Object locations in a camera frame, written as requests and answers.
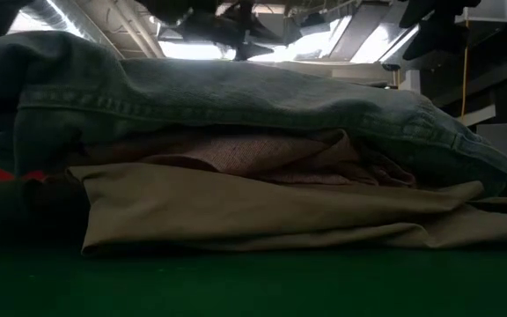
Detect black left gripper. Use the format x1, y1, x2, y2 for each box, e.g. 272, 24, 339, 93
146, 0, 290, 63

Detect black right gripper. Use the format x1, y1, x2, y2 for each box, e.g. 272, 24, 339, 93
397, 0, 483, 63

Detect blue denim garment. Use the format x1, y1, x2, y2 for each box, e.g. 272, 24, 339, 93
0, 30, 507, 198

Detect pink garment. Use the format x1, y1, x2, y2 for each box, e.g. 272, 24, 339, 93
81, 128, 417, 188

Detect beige shirt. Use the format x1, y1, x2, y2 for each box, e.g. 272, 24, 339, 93
68, 162, 507, 258

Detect white ceiling panel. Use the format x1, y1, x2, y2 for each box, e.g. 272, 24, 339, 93
454, 0, 507, 24

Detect white paper sheet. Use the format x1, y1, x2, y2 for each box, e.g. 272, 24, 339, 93
475, 122, 507, 159

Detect green table mat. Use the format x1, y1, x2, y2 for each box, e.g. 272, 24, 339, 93
0, 240, 507, 317

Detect yellow extension cord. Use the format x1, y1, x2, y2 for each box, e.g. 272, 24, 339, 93
459, 19, 471, 121

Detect corrugated silver ceiling duct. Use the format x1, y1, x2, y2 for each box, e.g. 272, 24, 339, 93
9, 0, 125, 61

